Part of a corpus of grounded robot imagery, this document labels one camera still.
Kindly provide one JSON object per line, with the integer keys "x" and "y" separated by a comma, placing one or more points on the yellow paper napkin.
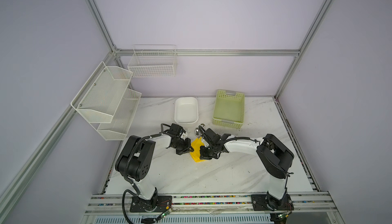
{"x": 196, "y": 145}

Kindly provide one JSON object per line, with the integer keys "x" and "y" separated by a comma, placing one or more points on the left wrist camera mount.
{"x": 184, "y": 135}

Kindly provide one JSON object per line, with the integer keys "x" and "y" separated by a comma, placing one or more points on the white wire wall basket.
{"x": 153, "y": 61}

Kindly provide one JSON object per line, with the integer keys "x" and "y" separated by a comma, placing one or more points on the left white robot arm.
{"x": 135, "y": 159}

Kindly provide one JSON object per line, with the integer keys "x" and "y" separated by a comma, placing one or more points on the lower white mesh shelf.
{"x": 123, "y": 117}

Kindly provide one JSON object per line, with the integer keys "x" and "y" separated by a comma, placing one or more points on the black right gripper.
{"x": 203, "y": 156}

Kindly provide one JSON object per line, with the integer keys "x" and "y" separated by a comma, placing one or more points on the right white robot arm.
{"x": 276, "y": 158}

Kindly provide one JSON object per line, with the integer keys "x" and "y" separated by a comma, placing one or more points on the white plastic cutlery tub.
{"x": 186, "y": 110}

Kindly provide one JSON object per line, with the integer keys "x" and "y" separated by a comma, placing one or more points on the white mesh shelf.
{"x": 99, "y": 99}
{"x": 123, "y": 117}

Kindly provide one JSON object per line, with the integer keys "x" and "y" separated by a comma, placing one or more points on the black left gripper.
{"x": 187, "y": 148}

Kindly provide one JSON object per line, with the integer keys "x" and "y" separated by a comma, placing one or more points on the upper white mesh shelf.
{"x": 99, "y": 99}

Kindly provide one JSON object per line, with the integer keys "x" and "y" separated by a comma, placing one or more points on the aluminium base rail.
{"x": 215, "y": 208}

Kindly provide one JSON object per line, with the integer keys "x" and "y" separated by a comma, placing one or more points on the spoon with green handle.
{"x": 197, "y": 133}

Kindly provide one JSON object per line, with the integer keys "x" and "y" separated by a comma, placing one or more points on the light green perforated basket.
{"x": 229, "y": 109}

